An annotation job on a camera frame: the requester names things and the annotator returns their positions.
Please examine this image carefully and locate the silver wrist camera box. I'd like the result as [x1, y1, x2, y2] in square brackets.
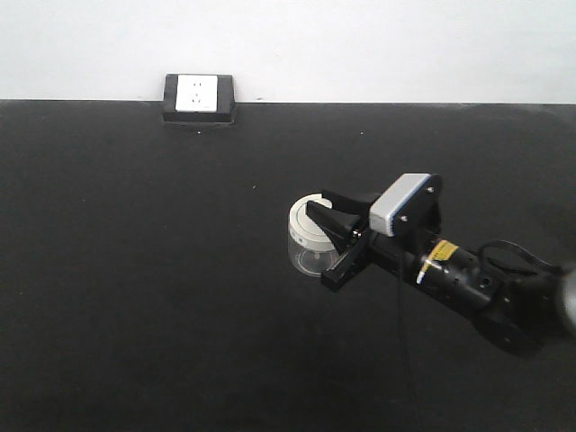
[368, 173, 432, 237]

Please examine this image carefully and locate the glass jar with white lid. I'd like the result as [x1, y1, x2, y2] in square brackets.
[288, 193, 339, 278]

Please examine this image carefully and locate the black white power socket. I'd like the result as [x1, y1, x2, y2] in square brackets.
[162, 74, 236, 125]

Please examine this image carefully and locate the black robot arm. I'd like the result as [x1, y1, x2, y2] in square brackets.
[306, 175, 575, 357]

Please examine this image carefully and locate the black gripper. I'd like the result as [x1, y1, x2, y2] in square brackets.
[306, 189, 441, 292]

